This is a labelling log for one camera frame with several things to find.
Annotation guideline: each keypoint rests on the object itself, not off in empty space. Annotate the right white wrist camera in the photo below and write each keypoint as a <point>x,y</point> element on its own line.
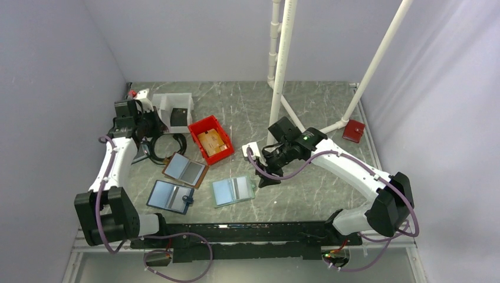
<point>252,153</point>

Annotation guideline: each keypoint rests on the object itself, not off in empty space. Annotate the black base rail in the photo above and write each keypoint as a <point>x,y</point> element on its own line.
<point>202,241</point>

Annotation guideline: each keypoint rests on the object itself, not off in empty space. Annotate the red leather wallet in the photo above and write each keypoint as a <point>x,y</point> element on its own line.
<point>353,131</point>

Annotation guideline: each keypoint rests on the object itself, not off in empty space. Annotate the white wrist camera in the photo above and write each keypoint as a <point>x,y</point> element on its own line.
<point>145,96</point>
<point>252,153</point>

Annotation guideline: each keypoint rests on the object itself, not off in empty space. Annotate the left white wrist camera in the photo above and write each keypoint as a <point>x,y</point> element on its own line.
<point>145,96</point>

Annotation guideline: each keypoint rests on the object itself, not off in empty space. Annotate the white two-compartment bin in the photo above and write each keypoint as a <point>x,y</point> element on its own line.
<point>164,104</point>

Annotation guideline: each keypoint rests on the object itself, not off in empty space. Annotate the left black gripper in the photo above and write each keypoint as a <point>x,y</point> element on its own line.
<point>160,127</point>

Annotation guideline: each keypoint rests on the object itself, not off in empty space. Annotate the navy blue card holder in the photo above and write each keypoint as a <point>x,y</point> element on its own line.
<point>171,197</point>

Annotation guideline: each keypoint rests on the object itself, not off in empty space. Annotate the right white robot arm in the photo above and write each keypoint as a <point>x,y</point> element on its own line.
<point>389,199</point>

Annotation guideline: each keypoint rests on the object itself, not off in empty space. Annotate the black wallet in bin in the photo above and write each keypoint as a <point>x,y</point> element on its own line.
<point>179,117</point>

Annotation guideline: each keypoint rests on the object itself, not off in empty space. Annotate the red plastic bin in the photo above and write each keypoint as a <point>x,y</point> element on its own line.
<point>206,124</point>

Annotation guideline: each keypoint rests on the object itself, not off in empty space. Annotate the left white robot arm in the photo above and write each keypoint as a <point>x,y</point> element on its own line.
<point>106,213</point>

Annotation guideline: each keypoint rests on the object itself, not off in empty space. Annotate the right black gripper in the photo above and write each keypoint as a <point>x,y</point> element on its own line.
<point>268,168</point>

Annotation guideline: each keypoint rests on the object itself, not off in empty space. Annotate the white PVC pipe frame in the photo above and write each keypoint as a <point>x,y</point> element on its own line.
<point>329,41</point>

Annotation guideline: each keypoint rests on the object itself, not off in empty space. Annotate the brown boxes in red bin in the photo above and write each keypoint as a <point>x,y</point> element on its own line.
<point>211,142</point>

